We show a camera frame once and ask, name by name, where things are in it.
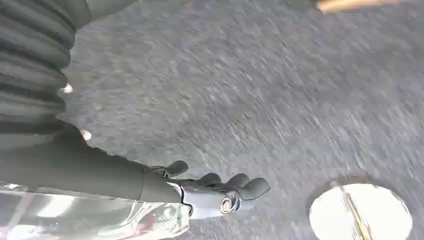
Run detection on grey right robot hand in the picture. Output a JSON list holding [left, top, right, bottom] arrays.
[[0, 123, 272, 221]]

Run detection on ribbed grey right arm sleeve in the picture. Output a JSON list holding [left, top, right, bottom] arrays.
[[0, 0, 139, 148]]

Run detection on round white floor disc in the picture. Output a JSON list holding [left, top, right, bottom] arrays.
[[308, 182, 414, 240]]

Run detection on pale wooden strip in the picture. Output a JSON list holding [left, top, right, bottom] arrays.
[[315, 0, 403, 15]]

